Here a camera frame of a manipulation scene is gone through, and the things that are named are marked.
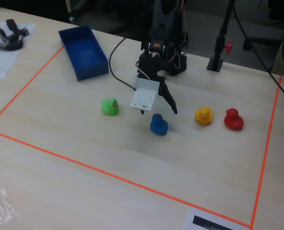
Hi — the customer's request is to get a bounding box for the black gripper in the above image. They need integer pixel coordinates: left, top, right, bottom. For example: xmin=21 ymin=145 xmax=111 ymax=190
xmin=137 ymin=51 xmax=178 ymax=115

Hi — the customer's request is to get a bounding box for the blue rubber duck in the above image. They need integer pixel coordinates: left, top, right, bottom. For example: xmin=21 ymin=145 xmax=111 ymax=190
xmin=150 ymin=113 xmax=169 ymax=136

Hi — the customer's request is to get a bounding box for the green rubber duck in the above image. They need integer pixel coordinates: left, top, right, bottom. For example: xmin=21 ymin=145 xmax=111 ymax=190
xmin=101 ymin=97 xmax=120 ymax=116

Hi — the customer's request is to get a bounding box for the yellow rubber duck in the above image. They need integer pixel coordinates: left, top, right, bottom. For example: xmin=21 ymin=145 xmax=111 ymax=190
xmin=195 ymin=106 xmax=214 ymax=126

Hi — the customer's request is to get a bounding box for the red rubber duck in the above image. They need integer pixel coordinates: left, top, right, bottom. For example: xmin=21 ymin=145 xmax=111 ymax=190
xmin=224 ymin=108 xmax=245 ymax=131

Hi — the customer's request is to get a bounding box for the blue plastic box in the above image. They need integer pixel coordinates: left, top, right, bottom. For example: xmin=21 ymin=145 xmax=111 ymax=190
xmin=58 ymin=25 xmax=109 ymax=81

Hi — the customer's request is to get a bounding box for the orange tape line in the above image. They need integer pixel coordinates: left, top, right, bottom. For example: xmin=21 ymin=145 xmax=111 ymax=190
xmin=0 ymin=46 xmax=65 ymax=127
xmin=250 ymin=75 xmax=283 ymax=230
xmin=0 ymin=128 xmax=252 ymax=228

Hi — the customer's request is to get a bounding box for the red clamp knob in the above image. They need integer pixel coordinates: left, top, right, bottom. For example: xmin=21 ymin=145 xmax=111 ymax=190
xmin=224 ymin=40 xmax=234 ymax=54

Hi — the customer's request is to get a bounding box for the white paper with black bar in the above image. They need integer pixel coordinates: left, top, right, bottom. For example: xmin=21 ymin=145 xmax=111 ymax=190
xmin=182 ymin=207 xmax=251 ymax=230

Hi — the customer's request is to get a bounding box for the black office chair base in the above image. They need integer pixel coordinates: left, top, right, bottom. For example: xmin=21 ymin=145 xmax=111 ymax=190
xmin=242 ymin=35 xmax=284 ymax=70

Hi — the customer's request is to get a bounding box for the grey black hand tool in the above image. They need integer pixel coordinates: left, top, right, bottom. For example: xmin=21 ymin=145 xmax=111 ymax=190
xmin=0 ymin=18 xmax=30 ymax=52

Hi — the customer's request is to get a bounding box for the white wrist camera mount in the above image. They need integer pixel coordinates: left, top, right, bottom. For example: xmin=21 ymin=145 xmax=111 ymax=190
xmin=129 ymin=76 xmax=161 ymax=112

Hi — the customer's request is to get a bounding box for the black camera cable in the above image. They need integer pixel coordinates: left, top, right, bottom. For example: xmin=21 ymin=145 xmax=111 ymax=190
xmin=108 ymin=37 xmax=137 ymax=92

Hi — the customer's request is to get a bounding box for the black camera stand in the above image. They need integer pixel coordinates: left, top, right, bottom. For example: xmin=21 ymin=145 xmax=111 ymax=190
xmin=206 ymin=0 xmax=236 ymax=72

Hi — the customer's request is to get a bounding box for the thin black cable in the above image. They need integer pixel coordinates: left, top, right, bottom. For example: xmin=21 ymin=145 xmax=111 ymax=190
xmin=232 ymin=6 xmax=284 ymax=106

